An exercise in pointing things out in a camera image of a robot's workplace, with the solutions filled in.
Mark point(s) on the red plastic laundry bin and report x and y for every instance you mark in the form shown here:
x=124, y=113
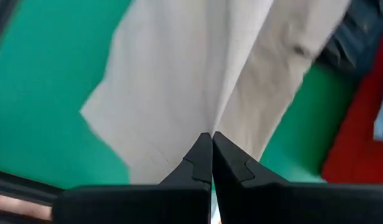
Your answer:
x=362, y=140

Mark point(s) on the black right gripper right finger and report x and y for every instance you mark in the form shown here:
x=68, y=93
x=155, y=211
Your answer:
x=287, y=205

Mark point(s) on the beige garment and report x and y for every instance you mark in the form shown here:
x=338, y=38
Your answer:
x=185, y=77

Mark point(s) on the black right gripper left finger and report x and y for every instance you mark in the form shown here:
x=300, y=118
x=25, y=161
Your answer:
x=141, y=205

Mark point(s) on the dark blue denim jeans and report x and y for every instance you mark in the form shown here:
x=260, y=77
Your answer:
x=356, y=37

